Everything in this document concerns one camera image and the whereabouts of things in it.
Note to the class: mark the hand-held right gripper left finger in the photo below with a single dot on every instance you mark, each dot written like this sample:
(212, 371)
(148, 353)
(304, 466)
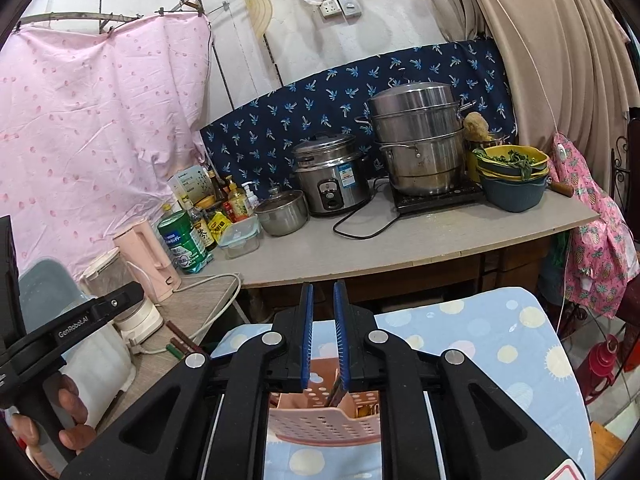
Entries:
(307, 335)

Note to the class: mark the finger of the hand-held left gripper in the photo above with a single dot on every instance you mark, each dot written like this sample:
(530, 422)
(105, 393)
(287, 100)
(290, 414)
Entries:
(122, 299)

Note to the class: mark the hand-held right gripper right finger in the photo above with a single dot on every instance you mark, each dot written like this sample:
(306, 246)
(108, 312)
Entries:
(341, 335)

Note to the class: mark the green chopstick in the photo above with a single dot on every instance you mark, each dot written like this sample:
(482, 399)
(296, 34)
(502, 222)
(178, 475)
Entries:
(176, 351)
(334, 394)

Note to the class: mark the pink perforated utensil basket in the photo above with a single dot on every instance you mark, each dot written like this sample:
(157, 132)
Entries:
(320, 425)

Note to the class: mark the person's left hand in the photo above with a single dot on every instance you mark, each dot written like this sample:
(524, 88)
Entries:
(72, 402)

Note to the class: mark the pink electric kettle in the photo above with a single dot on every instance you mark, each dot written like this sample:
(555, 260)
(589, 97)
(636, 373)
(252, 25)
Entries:
(147, 260)

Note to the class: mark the wooden side counter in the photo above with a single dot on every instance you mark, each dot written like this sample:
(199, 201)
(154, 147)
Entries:
(205, 295)

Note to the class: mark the green tin can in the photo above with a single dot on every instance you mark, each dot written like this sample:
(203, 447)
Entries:
(185, 245)

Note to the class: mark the brown wooden cabinet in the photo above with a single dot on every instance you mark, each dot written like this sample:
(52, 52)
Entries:
(425, 280)

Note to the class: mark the clear glass container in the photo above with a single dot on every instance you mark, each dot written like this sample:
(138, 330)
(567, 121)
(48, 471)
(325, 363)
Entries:
(240, 240)

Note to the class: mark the small pot with glass lid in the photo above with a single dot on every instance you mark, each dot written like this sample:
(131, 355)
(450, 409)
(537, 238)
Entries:
(282, 212)

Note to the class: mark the grey kitchen counter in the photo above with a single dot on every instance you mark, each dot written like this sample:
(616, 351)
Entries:
(425, 235)

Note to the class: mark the white carton box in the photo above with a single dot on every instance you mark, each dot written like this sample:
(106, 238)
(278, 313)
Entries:
(190, 185)

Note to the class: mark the blue dotted tablecloth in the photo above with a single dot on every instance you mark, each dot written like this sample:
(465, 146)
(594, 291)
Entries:
(475, 340)

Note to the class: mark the dark sauce bottle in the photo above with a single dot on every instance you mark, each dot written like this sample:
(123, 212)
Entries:
(215, 185)

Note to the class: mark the white pump bottle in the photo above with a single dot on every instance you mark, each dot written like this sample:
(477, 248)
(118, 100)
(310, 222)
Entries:
(250, 197)

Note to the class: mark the yellow sauce bottle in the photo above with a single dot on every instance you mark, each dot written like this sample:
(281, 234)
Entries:
(237, 202)

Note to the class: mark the silver rice cooker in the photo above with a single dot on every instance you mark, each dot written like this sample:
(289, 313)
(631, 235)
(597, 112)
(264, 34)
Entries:
(332, 175)

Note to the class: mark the pink printed cloth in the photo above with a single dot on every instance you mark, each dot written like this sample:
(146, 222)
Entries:
(100, 135)

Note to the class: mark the black induction cooktop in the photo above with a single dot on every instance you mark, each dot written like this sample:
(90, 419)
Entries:
(440, 199)

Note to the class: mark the stainless steel steamer pot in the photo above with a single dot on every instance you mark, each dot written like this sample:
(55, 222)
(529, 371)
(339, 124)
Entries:
(420, 150)

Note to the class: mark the navy printed cloth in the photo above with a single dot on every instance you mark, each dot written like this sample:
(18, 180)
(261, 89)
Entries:
(310, 115)

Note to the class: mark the stack of colander bowls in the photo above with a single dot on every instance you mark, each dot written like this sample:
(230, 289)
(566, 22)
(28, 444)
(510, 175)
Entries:
(510, 185)

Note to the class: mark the brown loofah sponge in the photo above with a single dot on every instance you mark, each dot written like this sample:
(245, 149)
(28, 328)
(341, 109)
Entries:
(477, 127)

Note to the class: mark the wooden rolling pin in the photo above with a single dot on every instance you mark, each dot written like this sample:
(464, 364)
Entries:
(562, 188)

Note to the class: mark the pink pineapple apron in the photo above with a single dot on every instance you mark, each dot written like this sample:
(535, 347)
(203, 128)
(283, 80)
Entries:
(600, 230)

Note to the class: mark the yellow hanging cutting board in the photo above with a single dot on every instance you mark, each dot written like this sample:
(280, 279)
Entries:
(257, 2)

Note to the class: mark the dark red metal chair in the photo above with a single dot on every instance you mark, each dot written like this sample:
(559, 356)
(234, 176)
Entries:
(627, 160)

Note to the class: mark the beige curtain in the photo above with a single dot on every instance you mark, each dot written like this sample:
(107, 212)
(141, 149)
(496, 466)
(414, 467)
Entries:
(550, 45)

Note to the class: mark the white wall socket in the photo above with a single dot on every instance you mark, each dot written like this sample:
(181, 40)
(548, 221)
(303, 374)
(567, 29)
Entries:
(342, 6)

